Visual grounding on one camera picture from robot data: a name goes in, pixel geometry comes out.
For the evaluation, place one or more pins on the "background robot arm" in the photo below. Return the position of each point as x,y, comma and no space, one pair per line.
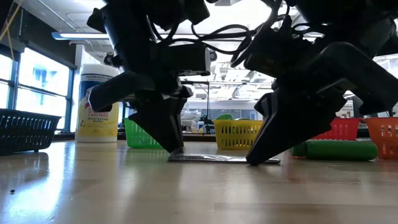
205,119

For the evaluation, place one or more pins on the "red plastic basket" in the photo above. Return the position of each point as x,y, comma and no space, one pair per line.
342,129

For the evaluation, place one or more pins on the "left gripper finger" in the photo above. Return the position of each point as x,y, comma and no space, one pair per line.
177,124
152,124

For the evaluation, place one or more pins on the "orange plastic basket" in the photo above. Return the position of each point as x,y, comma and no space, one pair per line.
384,137

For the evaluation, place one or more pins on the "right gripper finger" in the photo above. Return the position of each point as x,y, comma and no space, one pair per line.
273,124
311,124

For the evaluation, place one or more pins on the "black aluminium table frame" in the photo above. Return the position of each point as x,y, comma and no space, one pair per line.
199,137

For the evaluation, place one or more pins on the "green plastic basket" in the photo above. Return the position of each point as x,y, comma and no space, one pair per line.
136,137

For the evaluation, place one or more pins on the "black plastic basket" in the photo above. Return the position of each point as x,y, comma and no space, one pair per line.
28,130

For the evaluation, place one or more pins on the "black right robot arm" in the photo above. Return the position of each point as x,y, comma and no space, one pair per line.
351,18

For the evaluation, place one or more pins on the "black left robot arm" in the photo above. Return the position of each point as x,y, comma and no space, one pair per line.
130,28

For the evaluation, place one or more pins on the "yellow plastic basket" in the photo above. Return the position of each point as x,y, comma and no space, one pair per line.
233,135

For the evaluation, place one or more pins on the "yellow disinfecting wipes canister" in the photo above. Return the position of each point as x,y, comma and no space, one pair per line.
98,124

